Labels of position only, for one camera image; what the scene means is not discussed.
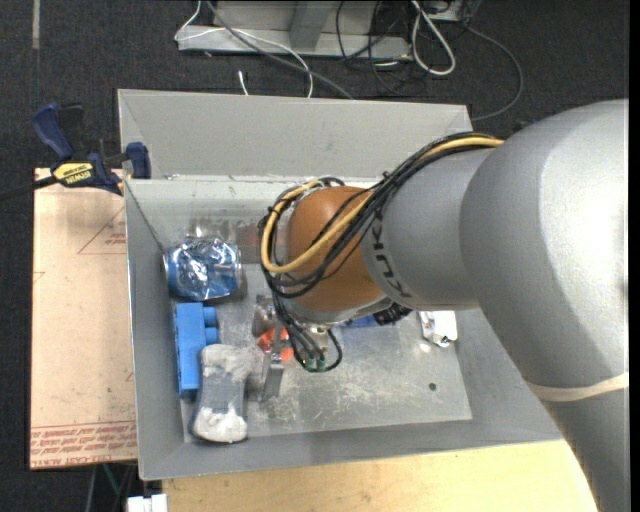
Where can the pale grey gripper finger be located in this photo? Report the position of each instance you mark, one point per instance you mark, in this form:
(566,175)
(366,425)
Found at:
(274,381)
(263,315)

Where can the small orange object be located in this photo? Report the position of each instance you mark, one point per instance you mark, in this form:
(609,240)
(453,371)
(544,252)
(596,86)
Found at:
(286,350)

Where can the small blue flat object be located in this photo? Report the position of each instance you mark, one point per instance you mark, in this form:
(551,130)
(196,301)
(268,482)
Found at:
(361,322)

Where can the grey and white cloth toy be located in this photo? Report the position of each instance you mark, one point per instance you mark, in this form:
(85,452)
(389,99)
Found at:
(222,395)

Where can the crumpled blue foil packet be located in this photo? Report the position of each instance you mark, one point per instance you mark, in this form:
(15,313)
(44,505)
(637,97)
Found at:
(202,270)

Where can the grey metal bin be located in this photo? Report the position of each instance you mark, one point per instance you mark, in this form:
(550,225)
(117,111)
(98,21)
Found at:
(380,380)

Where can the blue toy building block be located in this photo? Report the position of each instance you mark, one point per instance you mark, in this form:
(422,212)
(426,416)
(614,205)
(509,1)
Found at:
(190,345)

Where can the white plastic object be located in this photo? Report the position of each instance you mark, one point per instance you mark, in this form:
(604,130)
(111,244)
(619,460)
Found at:
(440,327)

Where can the brown cardboard board red print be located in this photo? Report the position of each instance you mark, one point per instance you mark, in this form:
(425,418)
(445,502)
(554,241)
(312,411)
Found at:
(80,310)

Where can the black cylinder on white bracket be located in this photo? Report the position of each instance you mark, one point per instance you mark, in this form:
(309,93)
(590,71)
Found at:
(392,315)

